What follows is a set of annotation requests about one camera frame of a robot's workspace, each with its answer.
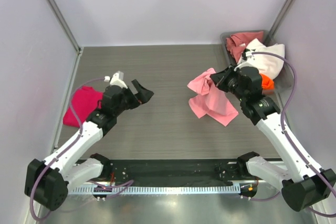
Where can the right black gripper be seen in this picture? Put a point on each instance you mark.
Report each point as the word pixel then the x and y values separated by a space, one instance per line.
pixel 220 79

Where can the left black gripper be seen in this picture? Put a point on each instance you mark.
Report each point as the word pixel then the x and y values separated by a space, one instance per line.
pixel 143 95

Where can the light pink t shirt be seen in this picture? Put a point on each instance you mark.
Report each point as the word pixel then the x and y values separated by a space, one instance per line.
pixel 209 100

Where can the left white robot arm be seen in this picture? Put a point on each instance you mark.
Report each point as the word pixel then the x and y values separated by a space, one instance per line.
pixel 49 181

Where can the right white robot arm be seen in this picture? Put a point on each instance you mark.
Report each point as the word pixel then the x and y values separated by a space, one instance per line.
pixel 303 182

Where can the dusty rose t shirt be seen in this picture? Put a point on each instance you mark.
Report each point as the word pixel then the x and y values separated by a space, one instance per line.
pixel 237 43

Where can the orange t shirt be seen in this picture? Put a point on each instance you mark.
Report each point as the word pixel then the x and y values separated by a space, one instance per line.
pixel 267 83

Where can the white t shirt green collar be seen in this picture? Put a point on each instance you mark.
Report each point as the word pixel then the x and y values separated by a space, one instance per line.
pixel 266 64

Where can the folded magenta t shirt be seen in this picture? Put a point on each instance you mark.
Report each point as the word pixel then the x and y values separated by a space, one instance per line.
pixel 84 101

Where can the grey plastic tray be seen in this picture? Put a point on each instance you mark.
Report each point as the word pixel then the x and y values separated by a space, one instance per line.
pixel 283 82

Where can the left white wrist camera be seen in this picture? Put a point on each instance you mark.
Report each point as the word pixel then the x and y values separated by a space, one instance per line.
pixel 116 80

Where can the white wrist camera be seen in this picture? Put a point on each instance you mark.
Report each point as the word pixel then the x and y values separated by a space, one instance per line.
pixel 116 80
pixel 247 53

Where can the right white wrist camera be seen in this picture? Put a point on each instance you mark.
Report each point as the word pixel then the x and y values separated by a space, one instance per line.
pixel 247 53

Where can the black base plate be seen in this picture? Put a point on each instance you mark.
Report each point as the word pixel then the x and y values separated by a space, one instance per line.
pixel 177 172

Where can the white slotted cable duct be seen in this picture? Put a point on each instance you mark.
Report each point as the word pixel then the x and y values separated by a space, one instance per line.
pixel 94 190

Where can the right aluminium frame post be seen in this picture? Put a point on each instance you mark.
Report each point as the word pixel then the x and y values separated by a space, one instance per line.
pixel 281 15

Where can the aluminium frame post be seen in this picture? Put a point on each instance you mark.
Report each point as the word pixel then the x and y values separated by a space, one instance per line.
pixel 281 15
pixel 58 14

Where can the left aluminium frame post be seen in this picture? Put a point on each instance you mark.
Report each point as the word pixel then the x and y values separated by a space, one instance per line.
pixel 58 14

